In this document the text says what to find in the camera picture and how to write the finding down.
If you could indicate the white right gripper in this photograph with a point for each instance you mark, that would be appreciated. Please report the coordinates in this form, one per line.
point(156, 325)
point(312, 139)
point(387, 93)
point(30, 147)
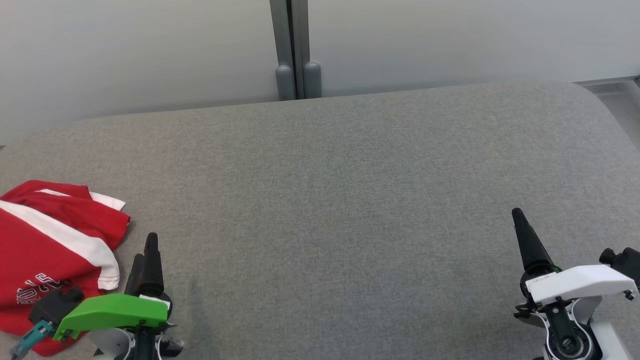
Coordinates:
point(580, 280)

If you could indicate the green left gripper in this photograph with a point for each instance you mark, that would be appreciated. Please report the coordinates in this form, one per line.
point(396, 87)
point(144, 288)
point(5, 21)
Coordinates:
point(115, 310)

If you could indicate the red basketball shorts white hem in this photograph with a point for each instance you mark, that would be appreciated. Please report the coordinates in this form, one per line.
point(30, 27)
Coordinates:
point(50, 250)

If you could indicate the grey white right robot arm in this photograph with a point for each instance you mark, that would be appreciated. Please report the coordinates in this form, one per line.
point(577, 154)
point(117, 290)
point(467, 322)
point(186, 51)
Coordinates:
point(612, 345)

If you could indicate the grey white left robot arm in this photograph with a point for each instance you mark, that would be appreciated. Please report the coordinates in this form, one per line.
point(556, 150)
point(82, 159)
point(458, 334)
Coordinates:
point(107, 347)

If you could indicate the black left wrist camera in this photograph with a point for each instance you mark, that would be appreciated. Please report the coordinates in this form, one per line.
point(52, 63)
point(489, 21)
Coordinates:
point(55, 305)

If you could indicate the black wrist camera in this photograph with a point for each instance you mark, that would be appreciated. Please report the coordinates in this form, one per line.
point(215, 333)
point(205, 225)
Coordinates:
point(55, 305)
point(627, 262)

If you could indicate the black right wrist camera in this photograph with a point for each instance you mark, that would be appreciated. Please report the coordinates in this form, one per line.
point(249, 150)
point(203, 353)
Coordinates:
point(627, 262)

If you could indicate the grey wall base rail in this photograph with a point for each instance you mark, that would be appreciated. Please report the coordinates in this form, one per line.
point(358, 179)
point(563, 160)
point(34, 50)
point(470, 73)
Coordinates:
point(610, 81)

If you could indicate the grey metal partition post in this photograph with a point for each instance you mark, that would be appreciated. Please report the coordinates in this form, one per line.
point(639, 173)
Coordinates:
point(280, 30)

